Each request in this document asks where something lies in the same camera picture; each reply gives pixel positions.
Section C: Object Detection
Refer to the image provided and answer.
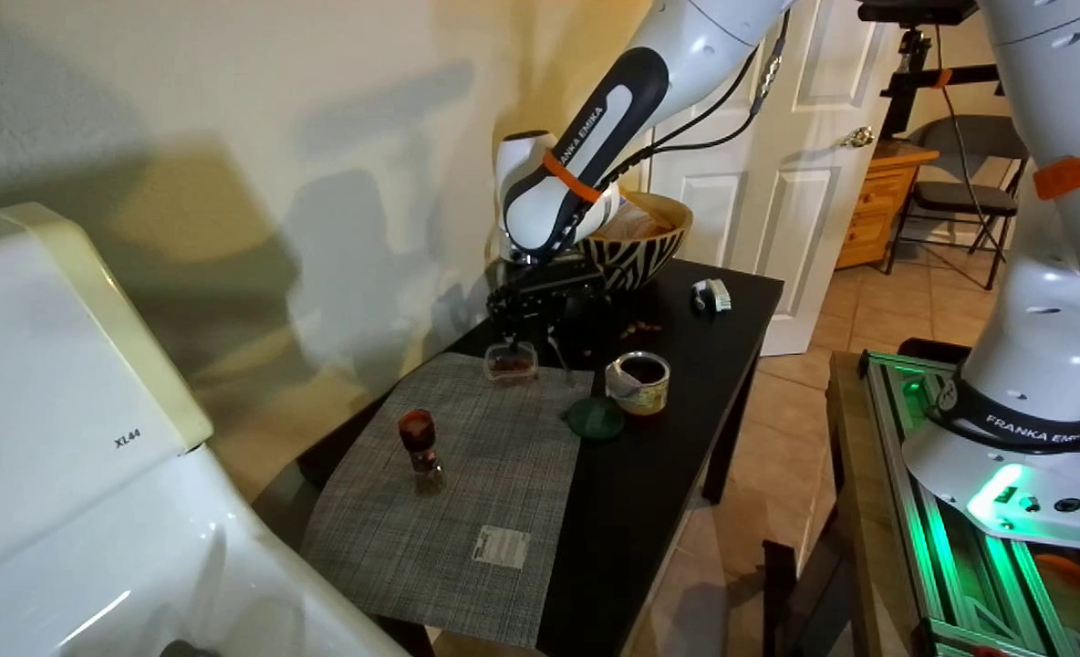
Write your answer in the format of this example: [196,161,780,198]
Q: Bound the clear plastic container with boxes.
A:
[483,337,544,387]

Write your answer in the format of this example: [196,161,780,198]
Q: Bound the green can lid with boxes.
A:
[563,394,630,447]

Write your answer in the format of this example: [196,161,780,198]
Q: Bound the metal spoon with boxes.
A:
[544,331,576,387]

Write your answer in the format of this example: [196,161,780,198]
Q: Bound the aluminium frame robot table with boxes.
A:
[823,348,1080,657]

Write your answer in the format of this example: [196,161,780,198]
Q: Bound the black table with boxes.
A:
[253,253,789,657]

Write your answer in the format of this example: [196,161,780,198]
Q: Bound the white gas stove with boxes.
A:
[0,198,407,657]

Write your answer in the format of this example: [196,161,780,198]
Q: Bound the black camera stand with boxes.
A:
[859,0,1006,142]

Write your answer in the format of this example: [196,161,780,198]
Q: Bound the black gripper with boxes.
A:
[488,253,608,348]

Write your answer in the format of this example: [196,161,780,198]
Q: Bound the small bowl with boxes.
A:
[691,277,738,318]

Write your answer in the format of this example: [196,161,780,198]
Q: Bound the grey woven placemat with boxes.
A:
[299,348,601,653]

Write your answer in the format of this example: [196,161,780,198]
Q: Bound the grey folding chair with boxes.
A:
[882,113,1029,293]

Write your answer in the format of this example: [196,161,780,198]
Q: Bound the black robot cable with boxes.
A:
[615,5,801,167]

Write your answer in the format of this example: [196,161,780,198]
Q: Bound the small dark pepper grinder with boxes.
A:
[393,404,449,500]

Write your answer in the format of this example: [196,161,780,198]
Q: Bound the small white card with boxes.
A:
[468,523,534,573]

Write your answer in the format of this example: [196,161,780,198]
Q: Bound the white panel door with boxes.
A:
[635,0,900,359]

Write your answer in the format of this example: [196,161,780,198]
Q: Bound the wooden dresser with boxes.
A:
[834,142,942,274]

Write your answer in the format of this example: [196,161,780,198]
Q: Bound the zebra pattern wooden bowl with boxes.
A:
[573,186,697,296]

